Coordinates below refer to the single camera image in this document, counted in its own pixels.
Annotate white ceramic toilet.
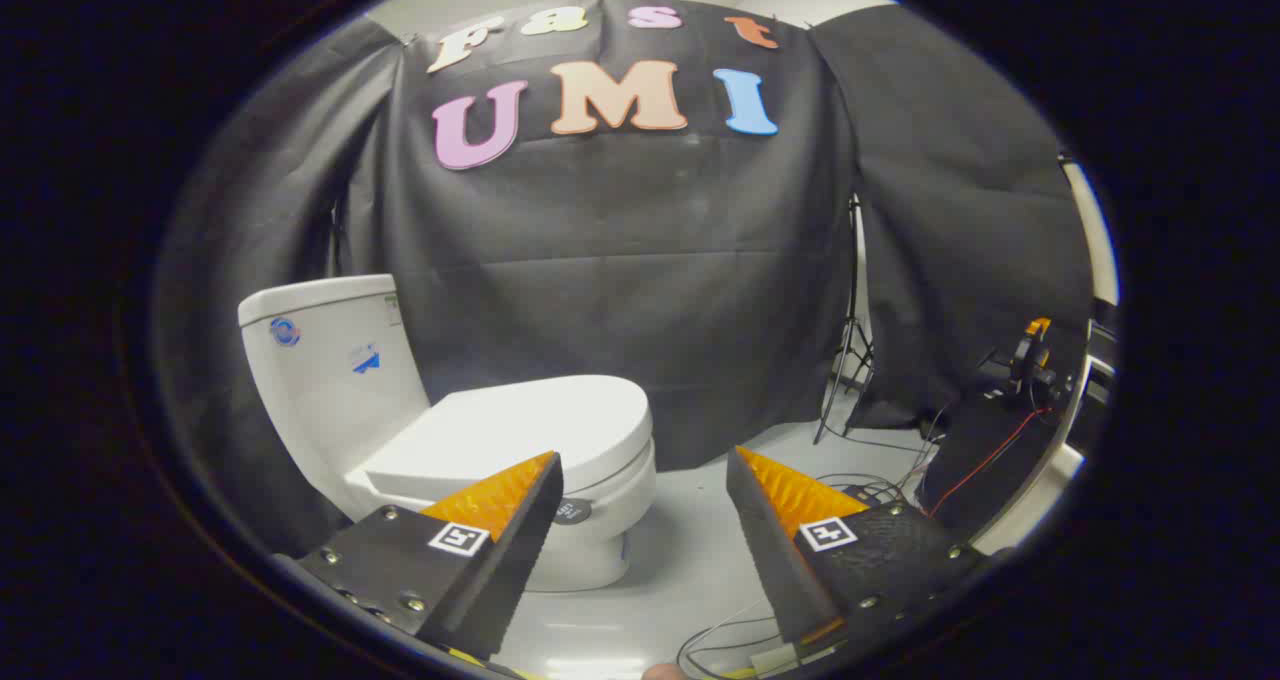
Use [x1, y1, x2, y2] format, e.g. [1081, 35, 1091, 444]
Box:
[238, 275, 658, 593]

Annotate black backdrop cloth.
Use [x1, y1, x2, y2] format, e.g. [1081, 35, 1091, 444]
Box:
[155, 0, 1096, 561]

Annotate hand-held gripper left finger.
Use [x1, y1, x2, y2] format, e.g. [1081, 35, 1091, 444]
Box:
[290, 450, 564, 663]

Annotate loose floor cables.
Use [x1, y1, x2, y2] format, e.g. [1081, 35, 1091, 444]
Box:
[676, 600, 801, 680]

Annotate black cable coil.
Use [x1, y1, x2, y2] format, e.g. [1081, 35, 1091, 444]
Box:
[815, 470, 909, 508]

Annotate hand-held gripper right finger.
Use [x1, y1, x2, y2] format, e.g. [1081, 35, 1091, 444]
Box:
[725, 446, 991, 661]

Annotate thin red cable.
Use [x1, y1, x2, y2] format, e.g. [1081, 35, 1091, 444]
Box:
[928, 408, 1053, 518]

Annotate black and orange device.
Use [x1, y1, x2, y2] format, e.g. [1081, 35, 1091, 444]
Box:
[985, 317, 1063, 411]

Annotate white toilet lid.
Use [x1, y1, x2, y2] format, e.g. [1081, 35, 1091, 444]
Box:
[362, 375, 653, 501]

